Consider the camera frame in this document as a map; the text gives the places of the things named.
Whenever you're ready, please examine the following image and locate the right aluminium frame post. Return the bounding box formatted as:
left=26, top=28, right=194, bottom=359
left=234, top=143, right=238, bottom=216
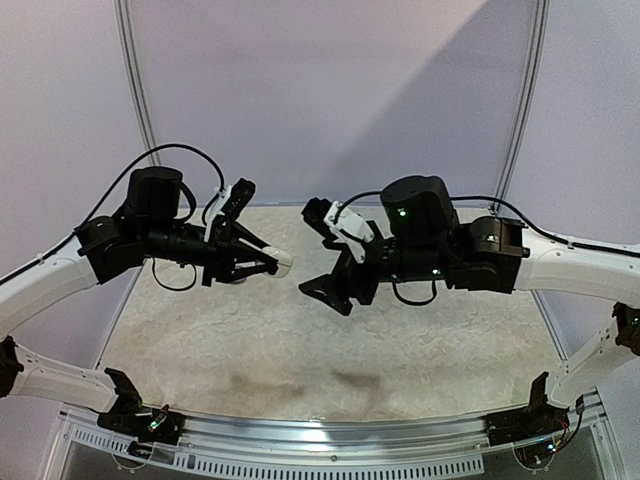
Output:
left=492, top=0, right=571, bottom=361

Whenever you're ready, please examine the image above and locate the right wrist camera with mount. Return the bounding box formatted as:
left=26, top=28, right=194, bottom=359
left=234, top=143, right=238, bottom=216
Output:
left=302, top=198, right=379, bottom=264

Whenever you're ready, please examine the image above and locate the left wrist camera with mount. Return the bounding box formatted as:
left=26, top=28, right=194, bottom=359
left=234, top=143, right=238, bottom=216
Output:
left=201, top=178, right=256, bottom=241

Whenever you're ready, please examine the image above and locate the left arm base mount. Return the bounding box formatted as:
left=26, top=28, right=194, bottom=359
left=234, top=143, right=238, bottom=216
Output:
left=97, top=368, right=186, bottom=446

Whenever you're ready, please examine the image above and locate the aluminium front rail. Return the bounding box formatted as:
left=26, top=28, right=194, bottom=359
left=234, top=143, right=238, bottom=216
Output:
left=43, top=393, right=624, bottom=479

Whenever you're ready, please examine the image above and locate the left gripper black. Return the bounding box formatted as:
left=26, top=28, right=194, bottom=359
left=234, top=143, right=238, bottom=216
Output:
left=141, top=218, right=278, bottom=286

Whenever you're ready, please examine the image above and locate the left aluminium frame post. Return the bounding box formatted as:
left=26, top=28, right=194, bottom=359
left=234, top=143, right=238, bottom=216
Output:
left=114, top=0, right=157, bottom=150

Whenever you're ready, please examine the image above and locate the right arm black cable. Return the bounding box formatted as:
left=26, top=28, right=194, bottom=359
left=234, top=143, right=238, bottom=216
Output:
left=329, top=189, right=640, bottom=306

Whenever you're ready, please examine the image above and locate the aluminium frame post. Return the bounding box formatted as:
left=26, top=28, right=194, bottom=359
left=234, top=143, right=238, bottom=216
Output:
left=492, top=0, right=571, bottom=361
left=114, top=0, right=157, bottom=150

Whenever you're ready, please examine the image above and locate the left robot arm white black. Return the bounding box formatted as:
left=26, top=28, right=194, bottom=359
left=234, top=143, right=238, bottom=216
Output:
left=1, top=167, right=292, bottom=434

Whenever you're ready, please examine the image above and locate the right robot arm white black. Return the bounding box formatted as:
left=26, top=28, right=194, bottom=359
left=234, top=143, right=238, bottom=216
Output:
left=300, top=175, right=639, bottom=436

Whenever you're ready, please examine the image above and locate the white earbud charging case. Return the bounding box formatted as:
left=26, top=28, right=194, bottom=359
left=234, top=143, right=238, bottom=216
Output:
left=261, top=246, right=293, bottom=278

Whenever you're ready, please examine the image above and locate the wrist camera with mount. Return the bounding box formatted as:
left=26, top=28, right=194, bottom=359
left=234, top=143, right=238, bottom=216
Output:
left=302, top=198, right=379, bottom=264
left=201, top=178, right=256, bottom=241

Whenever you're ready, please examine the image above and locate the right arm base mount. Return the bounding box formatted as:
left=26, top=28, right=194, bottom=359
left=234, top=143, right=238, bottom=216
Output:
left=483, top=372, right=585, bottom=466

